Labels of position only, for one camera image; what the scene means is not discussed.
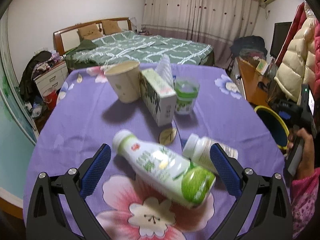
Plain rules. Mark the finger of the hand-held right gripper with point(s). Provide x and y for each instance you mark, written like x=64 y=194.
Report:
x=282 y=107

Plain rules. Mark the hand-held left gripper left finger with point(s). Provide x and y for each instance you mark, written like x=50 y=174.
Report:
x=96 y=172

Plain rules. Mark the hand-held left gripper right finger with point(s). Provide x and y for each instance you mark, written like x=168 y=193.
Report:
x=223 y=170

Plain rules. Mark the yellow-rimmed trash bin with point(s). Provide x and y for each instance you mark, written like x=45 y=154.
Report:
x=271 y=127

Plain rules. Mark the small white bottle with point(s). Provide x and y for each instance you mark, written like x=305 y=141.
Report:
x=200 y=152

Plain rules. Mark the large white green-label bottle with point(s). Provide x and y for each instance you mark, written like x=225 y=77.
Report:
x=160 y=165

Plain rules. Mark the round golden lid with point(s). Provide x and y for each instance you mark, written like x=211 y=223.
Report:
x=168 y=136

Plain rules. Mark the green white cup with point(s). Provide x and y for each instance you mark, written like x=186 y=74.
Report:
x=186 y=97

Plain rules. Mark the beige paper cup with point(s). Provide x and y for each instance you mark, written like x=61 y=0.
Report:
x=123 y=85

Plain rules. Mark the green printed tissue box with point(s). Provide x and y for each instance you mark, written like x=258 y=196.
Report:
x=157 y=100

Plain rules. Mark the person's right forearm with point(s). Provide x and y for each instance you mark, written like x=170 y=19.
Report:
x=306 y=200

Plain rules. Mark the person's right hand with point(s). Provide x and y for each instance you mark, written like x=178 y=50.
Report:
x=308 y=155

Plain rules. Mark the wooden desk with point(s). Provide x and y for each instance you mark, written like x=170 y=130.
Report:
x=250 y=80

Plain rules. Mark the small green box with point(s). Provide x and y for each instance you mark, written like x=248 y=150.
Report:
x=262 y=67

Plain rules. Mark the cream puffer coat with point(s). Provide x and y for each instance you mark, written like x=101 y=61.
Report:
x=292 y=62

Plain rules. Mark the purple floral tablecloth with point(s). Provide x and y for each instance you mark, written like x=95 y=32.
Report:
x=75 y=130

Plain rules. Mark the black television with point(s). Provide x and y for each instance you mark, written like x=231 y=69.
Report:
x=280 y=38

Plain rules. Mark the pile of folded clothes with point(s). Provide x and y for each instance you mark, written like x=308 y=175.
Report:
x=250 y=45

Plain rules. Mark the pink dotted puffer jacket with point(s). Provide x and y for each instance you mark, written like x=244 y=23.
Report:
x=317 y=42

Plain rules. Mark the red bucket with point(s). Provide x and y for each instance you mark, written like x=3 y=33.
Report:
x=50 y=100

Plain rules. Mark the red hanging garment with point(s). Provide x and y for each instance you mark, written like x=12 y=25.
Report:
x=296 y=22

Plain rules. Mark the heap of plastic bags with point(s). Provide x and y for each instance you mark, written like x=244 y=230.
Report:
x=35 y=110

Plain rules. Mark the glass sliding wardrobe door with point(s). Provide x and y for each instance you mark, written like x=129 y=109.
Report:
x=12 y=130

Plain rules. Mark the white nightstand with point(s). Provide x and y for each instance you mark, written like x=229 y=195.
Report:
x=50 y=77

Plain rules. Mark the dark clothes heap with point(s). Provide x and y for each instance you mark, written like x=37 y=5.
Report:
x=30 y=72

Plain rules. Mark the pink and white curtain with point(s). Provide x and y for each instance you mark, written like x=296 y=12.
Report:
x=200 y=17

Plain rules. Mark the dark green cloth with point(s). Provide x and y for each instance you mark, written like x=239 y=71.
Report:
x=87 y=44

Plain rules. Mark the green checked duvet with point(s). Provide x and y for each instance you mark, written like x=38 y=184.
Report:
x=150 y=47

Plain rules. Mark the wooden bed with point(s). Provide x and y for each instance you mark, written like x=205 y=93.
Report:
x=67 y=36

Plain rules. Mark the brown pillow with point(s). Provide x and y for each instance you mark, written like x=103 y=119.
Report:
x=111 y=27
x=88 y=32

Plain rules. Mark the dark bedside table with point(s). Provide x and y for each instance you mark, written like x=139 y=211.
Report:
x=144 y=32

